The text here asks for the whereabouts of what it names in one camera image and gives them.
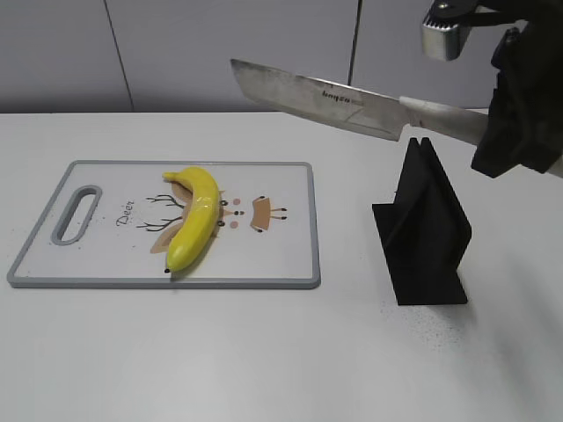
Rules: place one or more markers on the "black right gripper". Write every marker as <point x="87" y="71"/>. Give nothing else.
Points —
<point x="525" y="115"/>

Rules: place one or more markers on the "steel knife white handle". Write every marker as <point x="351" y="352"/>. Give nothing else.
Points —
<point x="353" y="109"/>

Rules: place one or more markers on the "yellow plastic banana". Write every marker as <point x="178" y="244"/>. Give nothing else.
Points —
<point x="191" y="239"/>

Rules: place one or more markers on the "black knife stand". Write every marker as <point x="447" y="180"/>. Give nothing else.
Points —
<point x="424" y="231"/>

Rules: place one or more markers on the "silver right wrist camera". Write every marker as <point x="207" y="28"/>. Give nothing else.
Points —
<point x="446" y="27"/>

